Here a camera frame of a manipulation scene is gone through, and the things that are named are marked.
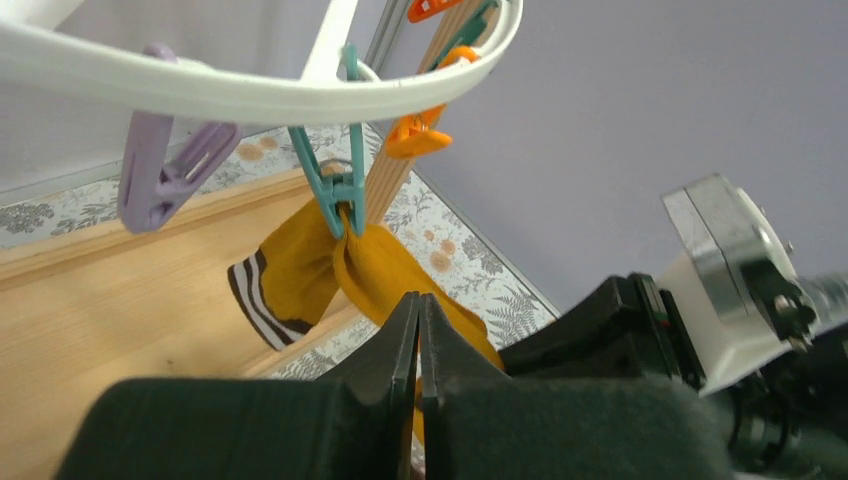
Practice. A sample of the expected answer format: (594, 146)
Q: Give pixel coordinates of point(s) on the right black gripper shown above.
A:
(628, 327)

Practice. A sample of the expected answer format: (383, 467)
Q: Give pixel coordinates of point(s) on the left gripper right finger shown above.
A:
(480, 423)

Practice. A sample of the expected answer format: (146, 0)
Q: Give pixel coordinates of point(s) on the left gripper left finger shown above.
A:
(353, 422)

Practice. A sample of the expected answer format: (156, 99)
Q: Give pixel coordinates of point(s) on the mustard yellow sock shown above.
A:
(287, 284)

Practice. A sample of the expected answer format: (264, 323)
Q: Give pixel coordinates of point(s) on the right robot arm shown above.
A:
(786, 419)

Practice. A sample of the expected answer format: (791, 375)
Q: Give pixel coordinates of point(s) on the white round clip hanger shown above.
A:
(33, 52)

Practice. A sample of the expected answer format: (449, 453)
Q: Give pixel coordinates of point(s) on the floral table mat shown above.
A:
(441, 241)

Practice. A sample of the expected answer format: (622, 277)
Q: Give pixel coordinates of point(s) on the teal plastic clip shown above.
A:
(338, 185)

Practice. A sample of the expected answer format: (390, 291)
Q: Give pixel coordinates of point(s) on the wooden hanging rack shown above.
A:
(87, 309)

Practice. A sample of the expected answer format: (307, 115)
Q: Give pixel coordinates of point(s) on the orange plastic clip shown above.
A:
(415, 135)
(421, 10)

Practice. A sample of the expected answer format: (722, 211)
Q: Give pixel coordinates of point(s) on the lilac plastic clip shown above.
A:
(152, 188)

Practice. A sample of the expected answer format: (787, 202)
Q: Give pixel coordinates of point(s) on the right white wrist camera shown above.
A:
(722, 229)

